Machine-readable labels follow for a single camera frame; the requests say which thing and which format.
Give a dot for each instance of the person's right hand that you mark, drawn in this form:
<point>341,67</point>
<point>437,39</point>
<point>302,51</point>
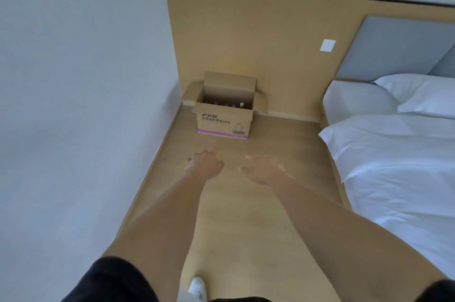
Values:
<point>266,172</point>

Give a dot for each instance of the person's left hand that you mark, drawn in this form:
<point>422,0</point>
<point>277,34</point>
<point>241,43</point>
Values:
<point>204,166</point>

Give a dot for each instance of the brown cardboard box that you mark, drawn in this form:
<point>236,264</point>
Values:
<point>224,122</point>

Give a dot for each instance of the group of bottles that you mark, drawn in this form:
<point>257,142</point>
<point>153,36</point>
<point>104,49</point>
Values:
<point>241,104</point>

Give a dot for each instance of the person's right forearm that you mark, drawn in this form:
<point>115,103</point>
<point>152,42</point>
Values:
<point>348,241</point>

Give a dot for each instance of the person's left forearm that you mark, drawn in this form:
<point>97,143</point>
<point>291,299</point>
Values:
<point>160,234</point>

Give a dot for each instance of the white sneaker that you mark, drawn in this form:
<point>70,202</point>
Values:
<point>197,289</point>

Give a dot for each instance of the white bed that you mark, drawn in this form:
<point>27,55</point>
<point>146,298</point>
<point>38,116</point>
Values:
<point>398,156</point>

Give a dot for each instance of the black t-shirt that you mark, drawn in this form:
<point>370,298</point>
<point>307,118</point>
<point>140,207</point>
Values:
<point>106,280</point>

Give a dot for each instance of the grey headboard panel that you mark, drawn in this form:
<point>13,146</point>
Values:
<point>391,49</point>
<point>446,65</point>

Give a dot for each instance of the white pillow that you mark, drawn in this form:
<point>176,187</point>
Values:
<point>423,93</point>

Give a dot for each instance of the white wall switch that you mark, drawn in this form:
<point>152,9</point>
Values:
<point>327,45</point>

